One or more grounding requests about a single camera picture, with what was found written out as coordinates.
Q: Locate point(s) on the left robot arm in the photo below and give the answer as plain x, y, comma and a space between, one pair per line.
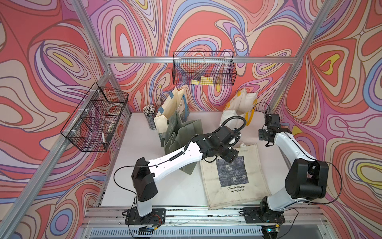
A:
146, 174

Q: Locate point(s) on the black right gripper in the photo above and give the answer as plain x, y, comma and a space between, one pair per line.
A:
260, 135

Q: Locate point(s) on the cream canvas bag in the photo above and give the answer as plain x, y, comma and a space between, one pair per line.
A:
242, 181

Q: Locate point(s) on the black wire basket, left wall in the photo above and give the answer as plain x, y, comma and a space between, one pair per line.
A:
84, 127

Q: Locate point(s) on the yellow sticky note pad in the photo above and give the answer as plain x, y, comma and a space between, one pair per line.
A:
207, 81

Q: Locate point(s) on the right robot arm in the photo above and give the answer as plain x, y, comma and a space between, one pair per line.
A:
305, 181

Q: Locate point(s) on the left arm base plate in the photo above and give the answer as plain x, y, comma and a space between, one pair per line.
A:
155, 218

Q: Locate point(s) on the white marker in basket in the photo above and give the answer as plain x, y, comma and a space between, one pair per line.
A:
103, 140

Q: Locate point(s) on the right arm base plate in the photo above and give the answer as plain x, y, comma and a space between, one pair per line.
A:
257, 215

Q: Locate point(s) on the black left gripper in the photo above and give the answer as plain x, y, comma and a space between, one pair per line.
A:
232, 156

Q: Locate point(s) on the cream bag with blue handles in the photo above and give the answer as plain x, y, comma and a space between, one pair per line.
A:
175, 102

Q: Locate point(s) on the green canvas bag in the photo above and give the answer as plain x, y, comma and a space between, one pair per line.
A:
178, 133

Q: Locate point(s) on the black wire basket, back wall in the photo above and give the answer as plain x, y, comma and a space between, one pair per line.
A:
189, 66

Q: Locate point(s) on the black wire basket, wall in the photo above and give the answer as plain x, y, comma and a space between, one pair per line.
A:
189, 66
84, 127

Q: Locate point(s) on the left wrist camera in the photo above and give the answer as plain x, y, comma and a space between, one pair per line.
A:
228, 134

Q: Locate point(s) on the tape roll in basket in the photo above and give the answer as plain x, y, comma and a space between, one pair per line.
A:
114, 109

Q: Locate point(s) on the cream bag with yellow handles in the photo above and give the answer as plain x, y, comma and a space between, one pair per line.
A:
240, 105

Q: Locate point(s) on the clear cup of pencils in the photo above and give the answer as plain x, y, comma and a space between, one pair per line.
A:
150, 112

